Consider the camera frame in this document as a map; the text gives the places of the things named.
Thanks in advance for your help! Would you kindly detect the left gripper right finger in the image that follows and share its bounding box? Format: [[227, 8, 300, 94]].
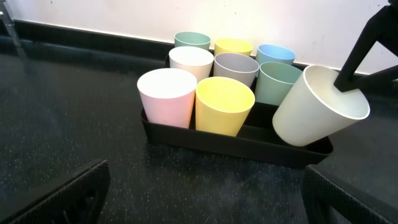
[[300, 164, 398, 224]]

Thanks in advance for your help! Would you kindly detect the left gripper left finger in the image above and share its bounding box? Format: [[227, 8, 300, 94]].
[[0, 158, 112, 224]]

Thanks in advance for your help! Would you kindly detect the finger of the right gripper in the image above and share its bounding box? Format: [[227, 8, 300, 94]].
[[333, 0, 398, 93]]

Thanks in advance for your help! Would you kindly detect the white cup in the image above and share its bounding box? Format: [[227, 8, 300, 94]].
[[272, 64, 371, 147], [168, 45, 215, 83]]

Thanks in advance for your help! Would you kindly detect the pink cup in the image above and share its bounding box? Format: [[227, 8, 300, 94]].
[[136, 67, 198, 129]]

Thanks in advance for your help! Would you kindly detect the yellow cup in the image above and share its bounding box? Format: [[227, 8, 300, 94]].
[[213, 37, 254, 58], [195, 76, 256, 138]]

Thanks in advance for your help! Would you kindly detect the blue cup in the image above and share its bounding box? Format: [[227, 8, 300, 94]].
[[254, 44, 297, 77]]

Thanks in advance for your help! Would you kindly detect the green cup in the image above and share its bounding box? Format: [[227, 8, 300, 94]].
[[254, 61, 303, 107], [174, 30, 212, 52]]

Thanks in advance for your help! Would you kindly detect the black tray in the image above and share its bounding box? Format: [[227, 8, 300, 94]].
[[141, 54, 335, 170]]

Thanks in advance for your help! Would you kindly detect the grey cup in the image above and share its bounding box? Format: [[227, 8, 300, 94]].
[[213, 52, 261, 89]]

